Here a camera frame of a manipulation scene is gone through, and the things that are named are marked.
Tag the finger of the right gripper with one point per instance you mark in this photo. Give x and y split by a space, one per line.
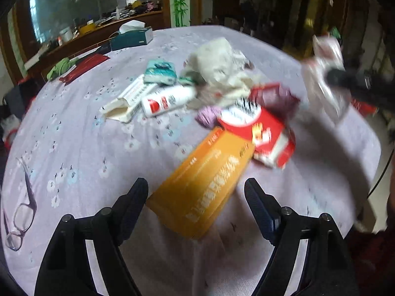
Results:
373 89

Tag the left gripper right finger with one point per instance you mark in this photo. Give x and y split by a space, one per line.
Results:
327 268

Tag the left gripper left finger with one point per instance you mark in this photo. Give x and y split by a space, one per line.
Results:
65 268

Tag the clear plastic bag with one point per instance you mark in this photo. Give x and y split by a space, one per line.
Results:
322 96

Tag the red white torn carton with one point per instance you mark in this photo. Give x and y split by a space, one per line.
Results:
274 141

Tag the orange medicine box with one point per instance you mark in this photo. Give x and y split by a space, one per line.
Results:
189 201

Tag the floral purple bed sheet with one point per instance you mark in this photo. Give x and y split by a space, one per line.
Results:
76 162

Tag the white open carton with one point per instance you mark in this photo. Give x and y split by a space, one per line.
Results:
128 102

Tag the white red medicine box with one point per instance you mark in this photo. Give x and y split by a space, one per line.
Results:
167 99

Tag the teal tissue packet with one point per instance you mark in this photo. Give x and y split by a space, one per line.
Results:
160 72

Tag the green cloth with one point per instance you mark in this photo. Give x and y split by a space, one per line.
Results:
60 68

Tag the dark red pouch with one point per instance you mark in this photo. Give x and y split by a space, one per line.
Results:
83 66

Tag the teal tissue box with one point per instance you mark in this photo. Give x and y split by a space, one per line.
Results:
131 34

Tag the wooden framed glass partition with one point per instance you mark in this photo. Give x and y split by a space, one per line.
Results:
35 34

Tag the purple frame eyeglasses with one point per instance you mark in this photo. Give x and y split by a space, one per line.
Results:
21 212

